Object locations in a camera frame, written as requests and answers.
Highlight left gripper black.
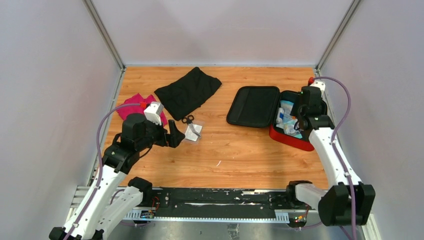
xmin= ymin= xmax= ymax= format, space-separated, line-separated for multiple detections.
xmin=136 ymin=115 xmax=185 ymax=151

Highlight clear bag white gauze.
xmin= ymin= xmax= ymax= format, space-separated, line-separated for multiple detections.
xmin=183 ymin=120 xmax=204 ymax=145

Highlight black handled scissors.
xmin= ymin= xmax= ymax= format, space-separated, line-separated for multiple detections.
xmin=181 ymin=115 xmax=201 ymax=139

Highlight light blue wipes packet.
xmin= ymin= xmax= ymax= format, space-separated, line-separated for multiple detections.
xmin=280 ymin=100 xmax=295 ymax=123

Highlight teal header cotton ball bag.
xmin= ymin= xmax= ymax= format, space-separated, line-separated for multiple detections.
xmin=282 ymin=120 xmax=302 ymax=139

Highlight red black medicine kit case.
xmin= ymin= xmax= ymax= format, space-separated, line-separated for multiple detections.
xmin=226 ymin=86 xmax=335 ymax=152

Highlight small white blue bottle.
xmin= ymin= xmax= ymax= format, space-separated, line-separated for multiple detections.
xmin=275 ymin=107 xmax=285 ymax=126

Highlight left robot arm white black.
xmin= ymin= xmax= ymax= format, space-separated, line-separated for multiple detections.
xmin=48 ymin=113 xmax=185 ymax=240

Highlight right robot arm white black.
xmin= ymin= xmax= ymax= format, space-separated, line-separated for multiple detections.
xmin=285 ymin=86 xmax=376 ymax=227

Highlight black cloth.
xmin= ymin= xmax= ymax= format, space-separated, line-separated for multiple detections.
xmin=154 ymin=66 xmax=222 ymax=121

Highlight pink cloth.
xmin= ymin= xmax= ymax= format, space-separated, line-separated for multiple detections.
xmin=116 ymin=93 xmax=167 ymax=126

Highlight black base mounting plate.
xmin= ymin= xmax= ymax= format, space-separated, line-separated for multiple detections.
xmin=137 ymin=187 xmax=316 ymax=221

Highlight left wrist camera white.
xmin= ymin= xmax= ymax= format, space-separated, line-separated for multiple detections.
xmin=143 ymin=101 xmax=164 ymax=126

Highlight aluminium frame rail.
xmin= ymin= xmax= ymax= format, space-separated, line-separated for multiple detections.
xmin=59 ymin=185 xmax=375 ymax=240

